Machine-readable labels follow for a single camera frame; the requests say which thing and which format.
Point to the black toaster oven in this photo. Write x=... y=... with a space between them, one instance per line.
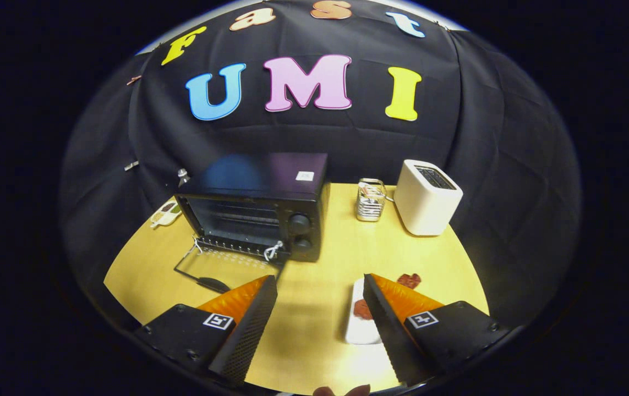
x=292 y=176

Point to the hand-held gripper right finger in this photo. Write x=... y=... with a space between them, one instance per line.
x=388 y=330

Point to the white toaster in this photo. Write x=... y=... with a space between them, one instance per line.
x=424 y=209

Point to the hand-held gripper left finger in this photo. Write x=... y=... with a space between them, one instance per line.
x=248 y=330

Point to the red meat steak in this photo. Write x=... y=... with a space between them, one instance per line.
x=362 y=309

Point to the white rectangular plate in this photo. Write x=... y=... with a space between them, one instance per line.
x=359 y=330

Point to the small red meat piece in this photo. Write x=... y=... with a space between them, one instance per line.
x=409 y=280

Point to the small grey device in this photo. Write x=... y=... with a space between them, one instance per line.
x=182 y=176

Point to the white seasoning dish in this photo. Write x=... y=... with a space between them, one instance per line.
x=165 y=215

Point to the silver cloth clip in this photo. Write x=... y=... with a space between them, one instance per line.
x=131 y=165

